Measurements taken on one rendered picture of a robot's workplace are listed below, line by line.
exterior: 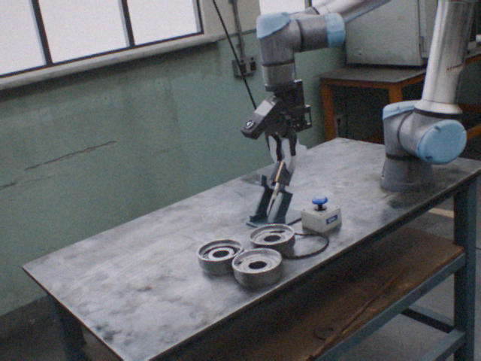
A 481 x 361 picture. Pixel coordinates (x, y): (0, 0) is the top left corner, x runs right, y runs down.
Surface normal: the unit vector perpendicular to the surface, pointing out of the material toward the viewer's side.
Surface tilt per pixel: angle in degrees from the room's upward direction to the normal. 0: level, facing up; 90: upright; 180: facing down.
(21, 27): 90
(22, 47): 90
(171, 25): 90
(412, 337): 0
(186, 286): 0
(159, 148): 90
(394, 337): 0
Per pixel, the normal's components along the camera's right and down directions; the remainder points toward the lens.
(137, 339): -0.14, -0.93
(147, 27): 0.63, 0.18
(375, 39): -0.77, 0.31
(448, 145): 0.21, 0.42
